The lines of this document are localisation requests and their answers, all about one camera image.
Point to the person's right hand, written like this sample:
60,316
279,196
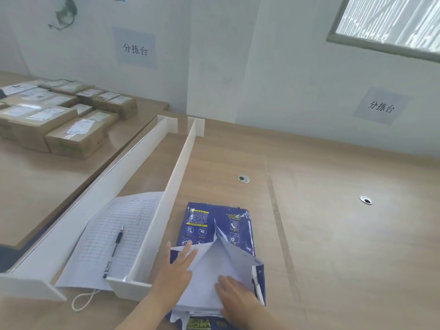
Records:
240,302

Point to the black pen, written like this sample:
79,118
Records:
115,247

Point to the printed form sheet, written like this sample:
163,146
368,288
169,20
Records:
103,233

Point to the group of labelled cardboard boxes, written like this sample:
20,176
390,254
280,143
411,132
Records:
51,116

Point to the person's left forearm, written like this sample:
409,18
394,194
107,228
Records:
144,314

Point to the person's left hand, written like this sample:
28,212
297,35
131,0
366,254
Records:
172,278

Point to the white divider tray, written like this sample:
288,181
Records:
103,188

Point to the green plant wall decal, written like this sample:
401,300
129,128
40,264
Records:
65,13

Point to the blue paper ream package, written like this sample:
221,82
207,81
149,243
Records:
213,233

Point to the person's right fingers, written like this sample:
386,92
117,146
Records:
227,286

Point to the person's left little finger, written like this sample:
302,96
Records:
168,250

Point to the pale paper wall sign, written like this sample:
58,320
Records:
381,106
135,48

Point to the window with grey frame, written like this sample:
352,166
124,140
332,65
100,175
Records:
388,20

